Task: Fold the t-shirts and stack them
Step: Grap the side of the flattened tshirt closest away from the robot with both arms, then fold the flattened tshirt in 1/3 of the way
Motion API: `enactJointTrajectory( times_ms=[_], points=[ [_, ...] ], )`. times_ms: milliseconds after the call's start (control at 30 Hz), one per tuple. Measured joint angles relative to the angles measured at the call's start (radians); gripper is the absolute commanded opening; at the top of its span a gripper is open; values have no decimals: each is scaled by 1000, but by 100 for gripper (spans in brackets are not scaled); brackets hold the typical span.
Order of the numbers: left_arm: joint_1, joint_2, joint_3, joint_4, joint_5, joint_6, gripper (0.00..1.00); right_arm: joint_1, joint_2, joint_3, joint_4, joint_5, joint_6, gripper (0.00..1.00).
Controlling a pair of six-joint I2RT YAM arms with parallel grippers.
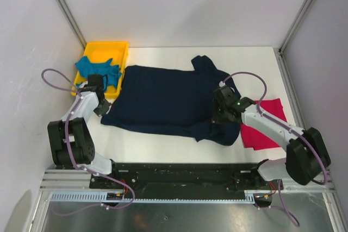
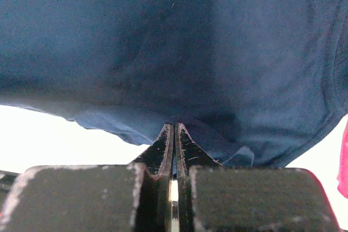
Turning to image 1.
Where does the slotted grey cable duct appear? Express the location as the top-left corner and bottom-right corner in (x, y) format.
(48, 190), (272, 204)

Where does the left aluminium frame post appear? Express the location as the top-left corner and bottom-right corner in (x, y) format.
(55, 0), (87, 49)

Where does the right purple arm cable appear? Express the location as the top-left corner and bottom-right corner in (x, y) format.
(219, 71), (330, 228)

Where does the teal crumpled t-shirt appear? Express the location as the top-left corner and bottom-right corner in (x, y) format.
(75, 56), (122, 91)

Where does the folded magenta t-shirt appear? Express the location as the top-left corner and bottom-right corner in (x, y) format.
(240, 98), (287, 151)

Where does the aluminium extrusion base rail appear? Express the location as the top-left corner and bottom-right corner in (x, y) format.
(40, 170), (91, 191)

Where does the yellow plastic bin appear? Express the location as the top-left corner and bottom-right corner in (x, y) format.
(74, 41), (129, 99)

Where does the aluminium frame post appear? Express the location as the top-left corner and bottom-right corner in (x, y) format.
(277, 0), (331, 53)
(55, 0), (87, 49)

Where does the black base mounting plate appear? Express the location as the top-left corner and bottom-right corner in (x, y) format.
(90, 162), (278, 190)

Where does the navy blue t-shirt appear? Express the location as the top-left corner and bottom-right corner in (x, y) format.
(101, 55), (240, 146)

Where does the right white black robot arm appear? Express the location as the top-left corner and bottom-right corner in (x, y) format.
(212, 85), (331, 189)

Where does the right aluminium frame post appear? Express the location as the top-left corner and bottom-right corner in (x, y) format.
(277, 0), (331, 53)

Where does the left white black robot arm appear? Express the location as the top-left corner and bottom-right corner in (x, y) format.
(47, 74), (120, 189)

